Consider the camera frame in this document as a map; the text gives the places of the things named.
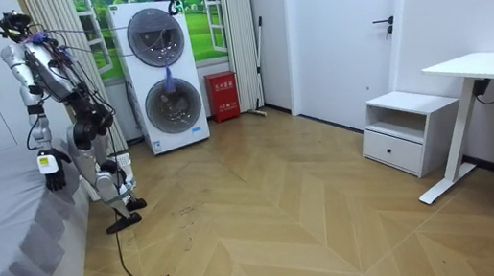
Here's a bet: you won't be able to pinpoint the landscape window wall poster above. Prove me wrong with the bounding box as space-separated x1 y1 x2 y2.
69 0 233 85

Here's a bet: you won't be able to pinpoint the white desk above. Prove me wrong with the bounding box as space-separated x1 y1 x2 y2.
399 49 494 208

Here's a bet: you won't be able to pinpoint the white pleated curtain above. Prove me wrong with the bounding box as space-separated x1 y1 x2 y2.
219 0 269 114
16 0 129 164

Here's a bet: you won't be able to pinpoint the long-handled broom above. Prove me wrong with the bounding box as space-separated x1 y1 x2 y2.
233 15 278 121

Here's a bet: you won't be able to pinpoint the white bedside cabinet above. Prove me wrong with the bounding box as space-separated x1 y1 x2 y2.
353 80 471 187

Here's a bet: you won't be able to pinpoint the cable bundle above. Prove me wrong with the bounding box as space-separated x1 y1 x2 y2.
28 0 197 112

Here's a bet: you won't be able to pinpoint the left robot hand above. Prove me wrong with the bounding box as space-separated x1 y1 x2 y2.
35 144 77 195

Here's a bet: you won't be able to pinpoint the white door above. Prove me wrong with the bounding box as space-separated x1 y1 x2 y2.
276 0 435 144

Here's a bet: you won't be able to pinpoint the black door handle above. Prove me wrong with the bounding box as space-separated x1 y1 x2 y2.
370 15 397 38

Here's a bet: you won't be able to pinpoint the red metal box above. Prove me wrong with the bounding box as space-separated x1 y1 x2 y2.
202 69 244 126

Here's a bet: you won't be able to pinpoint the robot legs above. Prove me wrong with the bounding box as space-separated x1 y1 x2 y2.
63 114 152 240

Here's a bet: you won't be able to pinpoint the robot body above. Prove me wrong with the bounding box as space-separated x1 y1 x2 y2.
0 0 121 162

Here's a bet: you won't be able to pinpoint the white washing machine tower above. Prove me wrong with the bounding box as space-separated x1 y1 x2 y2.
105 0 213 161

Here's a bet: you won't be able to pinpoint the black floor cable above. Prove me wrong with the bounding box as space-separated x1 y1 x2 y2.
110 201 211 276

